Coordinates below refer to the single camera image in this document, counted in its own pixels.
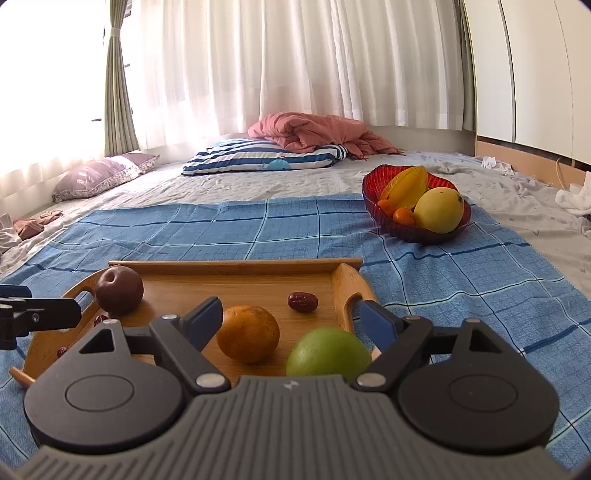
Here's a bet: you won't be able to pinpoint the dark purple passion fruit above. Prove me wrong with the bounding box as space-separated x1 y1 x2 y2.
95 265 143 318

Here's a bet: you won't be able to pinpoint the large brownish orange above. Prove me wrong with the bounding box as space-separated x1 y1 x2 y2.
216 305 280 364

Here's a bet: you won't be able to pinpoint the red jujube date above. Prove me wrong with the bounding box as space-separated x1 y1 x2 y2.
287 292 318 313

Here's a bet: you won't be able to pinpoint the crumpled clothes at left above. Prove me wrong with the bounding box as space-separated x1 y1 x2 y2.
0 210 63 254

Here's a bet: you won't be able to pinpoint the small dates in tray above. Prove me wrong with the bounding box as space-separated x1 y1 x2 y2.
56 314 108 358

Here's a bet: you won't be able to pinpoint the blue checked cloth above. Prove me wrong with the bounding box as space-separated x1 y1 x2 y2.
5 194 590 468

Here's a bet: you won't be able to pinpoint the purple pillow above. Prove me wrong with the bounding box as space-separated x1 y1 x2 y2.
52 152 159 203

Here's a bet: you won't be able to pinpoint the yellow mango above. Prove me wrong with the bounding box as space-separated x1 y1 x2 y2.
414 187 464 234

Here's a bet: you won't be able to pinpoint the small orange in bowl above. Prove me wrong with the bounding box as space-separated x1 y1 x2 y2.
377 199 397 218
393 208 416 227

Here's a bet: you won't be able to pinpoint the wooden serving tray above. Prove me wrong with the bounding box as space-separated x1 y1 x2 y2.
8 257 382 388

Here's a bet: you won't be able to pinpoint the green drape curtain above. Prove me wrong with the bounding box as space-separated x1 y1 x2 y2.
103 0 139 156

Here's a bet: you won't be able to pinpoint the grey bed sheet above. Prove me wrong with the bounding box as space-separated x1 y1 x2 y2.
1 152 590 294

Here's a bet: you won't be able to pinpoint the yellow starfruit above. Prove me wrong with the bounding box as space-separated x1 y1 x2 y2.
380 166 429 209

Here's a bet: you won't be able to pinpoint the red glass fruit bowl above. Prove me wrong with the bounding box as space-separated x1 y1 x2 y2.
362 164 471 245

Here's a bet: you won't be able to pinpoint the blue white striped pillow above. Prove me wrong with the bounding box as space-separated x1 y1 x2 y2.
181 138 348 177

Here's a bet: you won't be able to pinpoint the white sheer curtain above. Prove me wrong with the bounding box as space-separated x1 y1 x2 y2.
121 1 475 162

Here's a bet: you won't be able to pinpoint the pink folded blanket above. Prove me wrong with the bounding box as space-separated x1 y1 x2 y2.
247 112 401 160

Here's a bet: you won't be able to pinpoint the white wardrobe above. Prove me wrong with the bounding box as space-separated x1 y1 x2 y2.
465 1 590 163

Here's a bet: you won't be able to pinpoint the white charger and cable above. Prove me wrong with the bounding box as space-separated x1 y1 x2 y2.
553 156 591 195

